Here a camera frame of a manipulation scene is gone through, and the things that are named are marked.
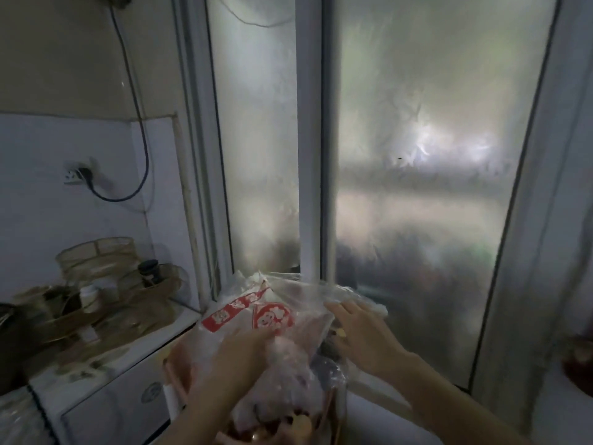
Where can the person's left hand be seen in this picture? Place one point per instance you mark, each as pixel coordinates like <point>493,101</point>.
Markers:
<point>231,366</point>

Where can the person's right hand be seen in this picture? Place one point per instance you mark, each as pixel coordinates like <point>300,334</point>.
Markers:
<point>366,338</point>

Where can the person's right thumb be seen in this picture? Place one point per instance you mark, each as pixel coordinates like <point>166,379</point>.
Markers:
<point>341,334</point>

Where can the person's left fingers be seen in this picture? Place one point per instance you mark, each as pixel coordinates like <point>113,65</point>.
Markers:
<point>262,339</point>

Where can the clear red-printed plastic bag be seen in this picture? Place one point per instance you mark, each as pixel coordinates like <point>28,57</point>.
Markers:
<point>287,319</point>

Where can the person's left forearm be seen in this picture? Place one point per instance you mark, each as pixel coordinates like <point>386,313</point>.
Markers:
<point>194,419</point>

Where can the person's right forearm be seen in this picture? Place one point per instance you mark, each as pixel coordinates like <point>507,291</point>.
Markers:
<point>444,403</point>

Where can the dark jar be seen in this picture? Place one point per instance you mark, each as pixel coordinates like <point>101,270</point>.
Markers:
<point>149,273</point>

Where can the white appliance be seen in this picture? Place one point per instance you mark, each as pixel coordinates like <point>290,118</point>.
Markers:
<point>120,380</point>

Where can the small white bottle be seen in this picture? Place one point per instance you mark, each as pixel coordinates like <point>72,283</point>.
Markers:
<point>89,298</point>

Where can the wide frosted glass pane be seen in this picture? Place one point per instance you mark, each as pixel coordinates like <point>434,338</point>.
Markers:
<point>426,157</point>

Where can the narrow frosted glass pane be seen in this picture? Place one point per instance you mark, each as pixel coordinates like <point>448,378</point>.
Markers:
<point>259,134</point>

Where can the black power plug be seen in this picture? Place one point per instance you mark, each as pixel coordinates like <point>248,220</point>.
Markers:
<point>85,173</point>

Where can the floral cloth with dark trim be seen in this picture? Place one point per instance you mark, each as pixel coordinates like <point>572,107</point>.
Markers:
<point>23,419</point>

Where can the white wall pipe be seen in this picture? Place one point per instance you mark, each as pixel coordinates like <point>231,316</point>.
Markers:
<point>186,203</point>

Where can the white window frame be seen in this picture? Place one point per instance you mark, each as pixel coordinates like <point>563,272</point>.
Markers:
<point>311,134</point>

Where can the white wall socket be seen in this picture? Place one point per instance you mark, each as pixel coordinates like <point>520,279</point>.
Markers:
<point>76,173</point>

